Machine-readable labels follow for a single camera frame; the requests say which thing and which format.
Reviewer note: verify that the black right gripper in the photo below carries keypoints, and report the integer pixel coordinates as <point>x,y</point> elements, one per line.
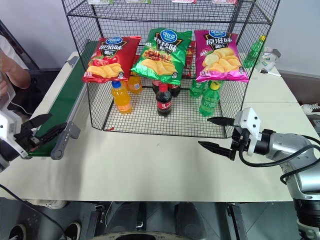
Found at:
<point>240,140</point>

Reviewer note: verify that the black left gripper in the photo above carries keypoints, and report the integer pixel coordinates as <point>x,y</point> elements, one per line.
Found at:
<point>27,140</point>

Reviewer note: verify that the person's bare forearm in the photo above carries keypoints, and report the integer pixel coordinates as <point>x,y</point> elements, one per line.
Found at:
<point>20,75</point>

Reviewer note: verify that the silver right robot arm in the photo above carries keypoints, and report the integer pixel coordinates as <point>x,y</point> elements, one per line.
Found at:
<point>287,145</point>

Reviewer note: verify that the green conveyor belt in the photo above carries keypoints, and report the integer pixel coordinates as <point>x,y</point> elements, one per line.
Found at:
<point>66,95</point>

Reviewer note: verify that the person's hand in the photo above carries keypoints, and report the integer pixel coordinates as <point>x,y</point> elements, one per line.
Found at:
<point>3,88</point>

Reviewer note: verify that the green soda bottle yellow cap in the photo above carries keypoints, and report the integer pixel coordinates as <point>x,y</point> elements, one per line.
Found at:
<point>252,55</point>
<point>209,102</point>

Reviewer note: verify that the cola bottle red cap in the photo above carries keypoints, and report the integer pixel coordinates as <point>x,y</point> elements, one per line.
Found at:
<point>164,102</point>

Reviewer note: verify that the small red tag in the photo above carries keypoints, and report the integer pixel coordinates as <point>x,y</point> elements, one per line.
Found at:
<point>110,129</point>

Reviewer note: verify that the magenta potato chips bag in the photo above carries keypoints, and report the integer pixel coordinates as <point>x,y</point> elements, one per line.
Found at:
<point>220,57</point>

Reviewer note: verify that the red snack packets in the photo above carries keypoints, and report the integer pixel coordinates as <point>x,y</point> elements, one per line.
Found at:
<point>189,62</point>

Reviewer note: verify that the white marker pen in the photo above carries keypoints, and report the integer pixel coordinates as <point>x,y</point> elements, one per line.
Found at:
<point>270,73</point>

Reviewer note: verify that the orange soda bottle blue cap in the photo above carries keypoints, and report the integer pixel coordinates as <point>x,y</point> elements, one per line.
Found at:
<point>122,100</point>

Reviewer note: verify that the black table leg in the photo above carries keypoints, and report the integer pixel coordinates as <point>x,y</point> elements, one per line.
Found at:
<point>236,220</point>
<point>98,217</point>

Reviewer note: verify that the white round device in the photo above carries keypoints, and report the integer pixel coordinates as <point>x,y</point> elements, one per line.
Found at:
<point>269,58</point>

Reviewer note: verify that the red potato chips bag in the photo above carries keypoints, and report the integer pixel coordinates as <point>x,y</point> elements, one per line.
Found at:
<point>107,60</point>

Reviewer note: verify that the green potato chips bag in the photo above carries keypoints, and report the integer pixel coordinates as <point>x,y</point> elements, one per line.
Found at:
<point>160,57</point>

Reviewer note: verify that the black white sneaker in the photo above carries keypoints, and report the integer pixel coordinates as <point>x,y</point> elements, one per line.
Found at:
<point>17,232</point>
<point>73,231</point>

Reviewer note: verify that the red white snack packet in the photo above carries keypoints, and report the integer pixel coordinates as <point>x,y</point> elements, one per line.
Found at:
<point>225,1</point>
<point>183,1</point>

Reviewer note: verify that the green white snack packet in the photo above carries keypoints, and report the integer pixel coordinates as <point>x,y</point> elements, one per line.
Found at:
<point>138,1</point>
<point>101,1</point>

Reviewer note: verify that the grey conveyor end bracket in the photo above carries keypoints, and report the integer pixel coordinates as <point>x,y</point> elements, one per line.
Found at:
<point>73,60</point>
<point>63,140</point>

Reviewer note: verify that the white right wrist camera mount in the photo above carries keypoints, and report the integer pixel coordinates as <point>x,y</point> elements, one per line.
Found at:
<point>250,120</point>

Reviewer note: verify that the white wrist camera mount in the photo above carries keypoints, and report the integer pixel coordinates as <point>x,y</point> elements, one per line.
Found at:
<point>7,125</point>
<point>250,120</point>

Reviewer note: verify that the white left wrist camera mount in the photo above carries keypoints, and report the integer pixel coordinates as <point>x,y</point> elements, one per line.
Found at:
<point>7,125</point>

